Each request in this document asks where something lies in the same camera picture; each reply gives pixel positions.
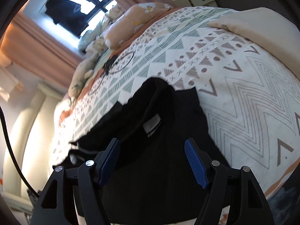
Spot black large garment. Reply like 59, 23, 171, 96
76, 77, 227, 224

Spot hanging dark clothes outside window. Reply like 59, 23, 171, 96
45, 0, 99, 37

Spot cream bed headboard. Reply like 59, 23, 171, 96
1, 83, 63, 212

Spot patterned white bed quilt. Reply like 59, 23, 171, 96
49, 7, 299, 198

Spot beige plush toy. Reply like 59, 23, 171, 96
68, 52, 99, 102

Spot light blue plush toy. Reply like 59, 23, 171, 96
78, 15, 111, 51

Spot pink curtain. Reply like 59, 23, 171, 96
1, 0, 173, 88

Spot beige pillow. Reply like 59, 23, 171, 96
208, 7, 300, 78

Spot orange duck print pillow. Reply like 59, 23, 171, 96
103, 2, 172, 50

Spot white bedside storage box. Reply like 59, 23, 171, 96
172, 0, 218, 8

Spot black camera cable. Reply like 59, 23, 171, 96
0, 105, 41, 199

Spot black cable on bed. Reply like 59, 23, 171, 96
87, 50, 136, 96

